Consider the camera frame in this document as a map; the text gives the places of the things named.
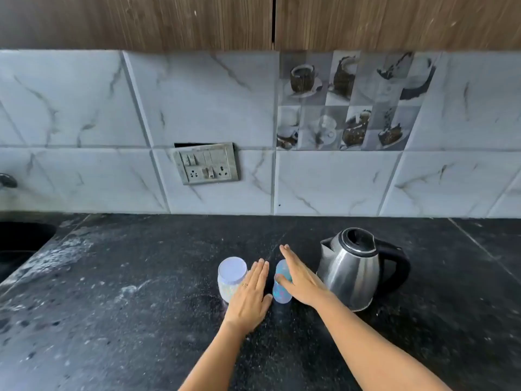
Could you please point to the person's right hand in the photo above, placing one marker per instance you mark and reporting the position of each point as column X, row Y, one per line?
column 305, row 287

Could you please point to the person's left hand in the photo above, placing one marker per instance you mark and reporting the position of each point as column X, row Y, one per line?
column 246, row 305

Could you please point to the glass jar of white powder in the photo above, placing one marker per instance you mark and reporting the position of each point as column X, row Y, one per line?
column 226, row 293

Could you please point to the clear baby bottle blue print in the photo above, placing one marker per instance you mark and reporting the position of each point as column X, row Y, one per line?
column 281, row 296

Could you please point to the pale lavender jar lid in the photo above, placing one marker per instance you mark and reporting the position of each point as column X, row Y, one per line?
column 232, row 269

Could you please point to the person's right forearm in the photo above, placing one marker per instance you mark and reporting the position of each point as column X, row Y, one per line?
column 374, row 350

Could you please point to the person's left forearm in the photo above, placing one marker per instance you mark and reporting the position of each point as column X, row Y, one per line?
column 215, row 362

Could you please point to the black sink basin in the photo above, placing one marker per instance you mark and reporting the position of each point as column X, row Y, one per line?
column 20, row 244

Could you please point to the grey wall switch socket panel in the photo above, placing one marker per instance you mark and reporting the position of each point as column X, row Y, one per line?
column 206, row 163

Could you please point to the wooden wall cabinet door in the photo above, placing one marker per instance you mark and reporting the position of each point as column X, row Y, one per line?
column 399, row 20
column 134, row 20

